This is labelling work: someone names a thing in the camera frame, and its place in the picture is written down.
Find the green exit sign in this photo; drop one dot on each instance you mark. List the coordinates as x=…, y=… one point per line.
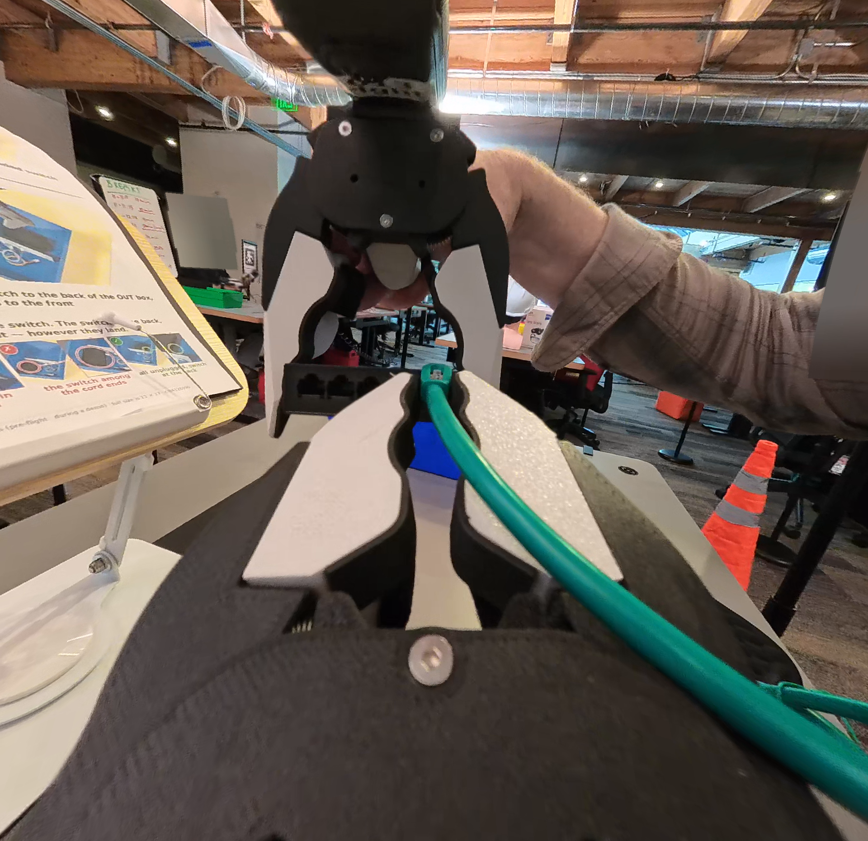
x=285, y=102

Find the silver ventilation duct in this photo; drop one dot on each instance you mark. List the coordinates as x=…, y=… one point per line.
x=610, y=105

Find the black stanchion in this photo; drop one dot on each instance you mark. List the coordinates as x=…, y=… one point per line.
x=678, y=456

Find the person's right hand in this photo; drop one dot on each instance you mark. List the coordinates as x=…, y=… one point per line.
x=542, y=224

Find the green plastic bin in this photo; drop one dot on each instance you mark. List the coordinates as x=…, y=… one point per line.
x=213, y=297

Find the white glasses box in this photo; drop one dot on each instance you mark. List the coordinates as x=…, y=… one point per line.
x=537, y=326

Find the white board stand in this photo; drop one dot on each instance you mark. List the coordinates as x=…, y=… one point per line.
x=41, y=624

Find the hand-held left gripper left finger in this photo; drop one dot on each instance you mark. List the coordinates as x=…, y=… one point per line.
x=339, y=488

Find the printed instruction sheet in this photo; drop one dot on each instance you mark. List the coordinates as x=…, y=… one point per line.
x=102, y=299

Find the black ethernet switch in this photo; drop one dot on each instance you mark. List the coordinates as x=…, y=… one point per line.
x=319, y=387

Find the orange bin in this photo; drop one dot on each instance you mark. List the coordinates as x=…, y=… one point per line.
x=675, y=406

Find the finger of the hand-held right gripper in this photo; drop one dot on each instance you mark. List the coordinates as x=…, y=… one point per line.
x=478, y=312
x=285, y=299

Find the blue plastic bin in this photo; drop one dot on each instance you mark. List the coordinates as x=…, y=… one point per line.
x=434, y=448

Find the whiteboard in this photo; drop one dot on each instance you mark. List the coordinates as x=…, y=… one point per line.
x=146, y=224

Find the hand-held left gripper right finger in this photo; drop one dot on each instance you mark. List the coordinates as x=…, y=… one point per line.
x=536, y=461

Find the orange traffic cone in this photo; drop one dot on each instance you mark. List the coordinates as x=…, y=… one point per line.
x=742, y=515

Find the person's right forearm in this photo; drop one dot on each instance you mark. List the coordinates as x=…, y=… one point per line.
x=712, y=339

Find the white hard hat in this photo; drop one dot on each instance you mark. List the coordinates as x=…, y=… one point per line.
x=521, y=302

